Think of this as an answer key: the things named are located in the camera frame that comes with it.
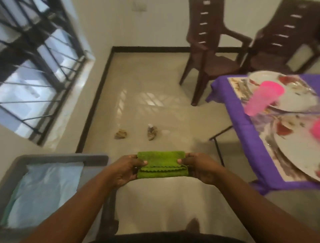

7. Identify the person's right hand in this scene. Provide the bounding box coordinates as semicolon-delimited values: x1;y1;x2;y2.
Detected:
177;153;225;186

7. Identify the person's left hand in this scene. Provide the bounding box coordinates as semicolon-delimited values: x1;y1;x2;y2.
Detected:
106;154;148;190

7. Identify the green cloth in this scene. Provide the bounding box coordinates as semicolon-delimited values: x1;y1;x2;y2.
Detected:
137;151;189;180

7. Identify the light blue cloth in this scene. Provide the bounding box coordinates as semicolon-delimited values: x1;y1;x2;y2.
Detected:
1;161;84;230

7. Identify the pink plastic cup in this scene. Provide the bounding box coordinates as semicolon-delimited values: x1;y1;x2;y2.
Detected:
244;80;286;117

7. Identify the white floral plate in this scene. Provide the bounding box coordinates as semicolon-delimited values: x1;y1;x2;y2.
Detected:
273;114;320;181
247;71;319;112

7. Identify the pink plastic bowl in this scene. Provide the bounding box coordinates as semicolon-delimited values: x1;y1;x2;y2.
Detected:
311;119;320;139

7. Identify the person's left forearm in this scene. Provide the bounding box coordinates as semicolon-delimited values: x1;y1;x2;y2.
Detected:
22;173;118;243

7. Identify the person's right forearm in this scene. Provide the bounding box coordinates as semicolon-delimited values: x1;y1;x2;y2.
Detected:
216;170;320;243

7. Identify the person's right foot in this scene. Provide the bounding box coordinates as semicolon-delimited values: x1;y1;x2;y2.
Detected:
186;218;200;232

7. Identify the person's dark clothing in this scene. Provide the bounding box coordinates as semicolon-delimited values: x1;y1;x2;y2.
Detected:
92;230;247;243

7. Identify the grey plastic tray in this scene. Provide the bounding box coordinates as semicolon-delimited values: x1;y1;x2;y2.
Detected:
0;154;109;243

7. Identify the crumpled colourful paper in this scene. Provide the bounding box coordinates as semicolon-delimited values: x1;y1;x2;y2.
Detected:
147;124;158;141

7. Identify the purple cloth table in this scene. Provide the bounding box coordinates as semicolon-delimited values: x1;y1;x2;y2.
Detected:
205;74;320;196

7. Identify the brown plastic chair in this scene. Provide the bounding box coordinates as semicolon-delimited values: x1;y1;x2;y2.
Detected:
179;0;253;107
241;0;320;74

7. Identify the black barred window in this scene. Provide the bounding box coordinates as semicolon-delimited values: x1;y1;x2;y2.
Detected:
0;0;95;147

